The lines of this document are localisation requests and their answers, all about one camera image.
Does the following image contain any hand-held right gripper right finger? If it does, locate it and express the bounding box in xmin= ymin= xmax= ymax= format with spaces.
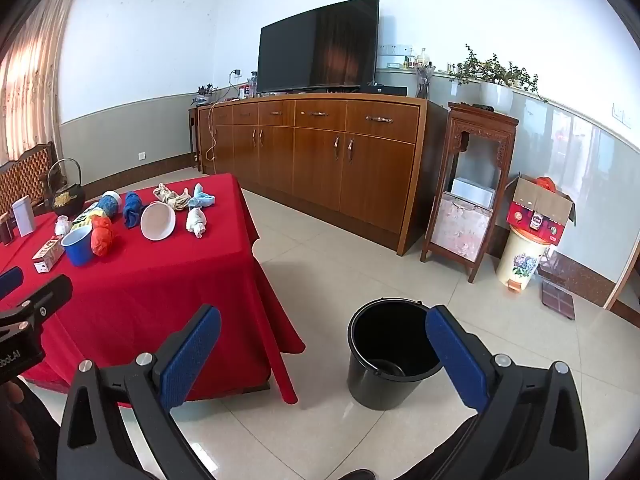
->
xmin=425 ymin=304 xmax=590 ymax=480

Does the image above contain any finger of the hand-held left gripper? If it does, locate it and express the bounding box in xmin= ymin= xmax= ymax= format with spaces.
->
xmin=0 ymin=266 xmax=25 ymax=298
xmin=0 ymin=275 xmax=73 ymax=326

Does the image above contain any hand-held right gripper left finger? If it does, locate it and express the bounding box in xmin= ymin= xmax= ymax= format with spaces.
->
xmin=56 ymin=304 xmax=222 ymax=480

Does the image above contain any red white small carton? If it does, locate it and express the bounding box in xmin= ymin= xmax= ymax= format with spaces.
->
xmin=31 ymin=239 xmax=66 ymax=274

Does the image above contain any blue cup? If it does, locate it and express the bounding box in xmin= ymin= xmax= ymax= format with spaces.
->
xmin=61 ymin=225 xmax=95 ymax=267

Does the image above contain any black plastic bucket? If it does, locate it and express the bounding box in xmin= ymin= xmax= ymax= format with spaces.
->
xmin=347 ymin=297 xmax=443 ymax=411

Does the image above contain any blue snack can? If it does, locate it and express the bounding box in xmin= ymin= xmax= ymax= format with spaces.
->
xmin=80 ymin=191 xmax=122 ymax=223

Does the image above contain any blue cloth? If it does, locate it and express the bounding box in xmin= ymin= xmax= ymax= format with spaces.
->
xmin=122 ymin=191 xmax=147 ymax=229

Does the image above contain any white bowl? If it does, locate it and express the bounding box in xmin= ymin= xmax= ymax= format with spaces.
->
xmin=140 ymin=201 xmax=177 ymax=242

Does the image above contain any white cloth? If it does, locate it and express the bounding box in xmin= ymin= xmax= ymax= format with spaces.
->
xmin=186 ymin=206 xmax=207 ymax=239

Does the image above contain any light blue face mask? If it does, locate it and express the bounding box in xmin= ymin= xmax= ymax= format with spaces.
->
xmin=187 ymin=183 xmax=217 ymax=209

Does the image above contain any beige cloth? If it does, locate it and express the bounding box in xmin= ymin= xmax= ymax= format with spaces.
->
xmin=152 ymin=183 xmax=190 ymax=211

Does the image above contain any person's left forearm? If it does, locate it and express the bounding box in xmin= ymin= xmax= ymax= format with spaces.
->
xmin=0 ymin=375 xmax=63 ymax=480

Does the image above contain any white upright box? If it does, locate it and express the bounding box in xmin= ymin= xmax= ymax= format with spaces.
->
xmin=12 ymin=198 xmax=37 ymax=237

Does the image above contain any red tablecloth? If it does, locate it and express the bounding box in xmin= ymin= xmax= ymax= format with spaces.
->
xmin=0 ymin=172 xmax=307 ymax=406

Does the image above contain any black iron teapot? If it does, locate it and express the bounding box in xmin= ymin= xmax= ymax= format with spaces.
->
xmin=46 ymin=158 xmax=86 ymax=212

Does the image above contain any person's right leg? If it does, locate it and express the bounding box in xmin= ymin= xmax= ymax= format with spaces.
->
xmin=400 ymin=410 xmax=481 ymax=480

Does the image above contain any wooden lattice chair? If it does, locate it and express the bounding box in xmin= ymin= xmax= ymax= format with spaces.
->
xmin=0 ymin=141 xmax=58 ymax=218

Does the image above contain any brown bathroom scale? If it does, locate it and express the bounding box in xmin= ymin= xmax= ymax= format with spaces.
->
xmin=541 ymin=279 xmax=576 ymax=321

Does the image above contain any floral pedal bin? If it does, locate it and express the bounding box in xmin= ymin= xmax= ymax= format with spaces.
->
xmin=496 ymin=222 xmax=550 ymax=292

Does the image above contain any pink floral bag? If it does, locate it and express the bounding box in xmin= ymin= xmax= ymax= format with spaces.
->
xmin=431 ymin=191 xmax=493 ymax=261

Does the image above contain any white flat box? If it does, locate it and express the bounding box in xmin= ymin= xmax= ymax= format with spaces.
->
xmin=451 ymin=176 xmax=497 ymax=208

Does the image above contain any open cardboard box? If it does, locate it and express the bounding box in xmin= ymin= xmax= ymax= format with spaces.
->
xmin=506 ymin=175 xmax=577 ymax=246

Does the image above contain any beige patterned curtain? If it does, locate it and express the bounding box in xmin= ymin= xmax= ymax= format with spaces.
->
xmin=0 ymin=0 xmax=81 ymax=166

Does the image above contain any wooden sideboard cabinet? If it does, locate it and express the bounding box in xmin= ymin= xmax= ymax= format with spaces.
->
xmin=197 ymin=92 xmax=448 ymax=256

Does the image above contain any carved wooden stand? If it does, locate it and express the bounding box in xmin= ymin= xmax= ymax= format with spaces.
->
xmin=420 ymin=101 xmax=520 ymax=283

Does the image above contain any glass vase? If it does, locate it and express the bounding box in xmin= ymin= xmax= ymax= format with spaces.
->
xmin=416 ymin=64 xmax=437 ymax=99

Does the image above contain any green leafy plant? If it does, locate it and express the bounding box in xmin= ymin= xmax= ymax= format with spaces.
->
xmin=448 ymin=44 xmax=548 ymax=103

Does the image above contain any row of small bottles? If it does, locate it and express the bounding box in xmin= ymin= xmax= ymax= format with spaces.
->
xmin=400 ymin=47 xmax=438 ymax=70

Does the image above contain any black flat television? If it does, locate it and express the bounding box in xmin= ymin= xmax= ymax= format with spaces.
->
xmin=256 ymin=0 xmax=380 ymax=95

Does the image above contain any white hanging cable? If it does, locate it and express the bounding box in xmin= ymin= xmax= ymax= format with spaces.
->
xmin=201 ymin=102 xmax=221 ymax=175

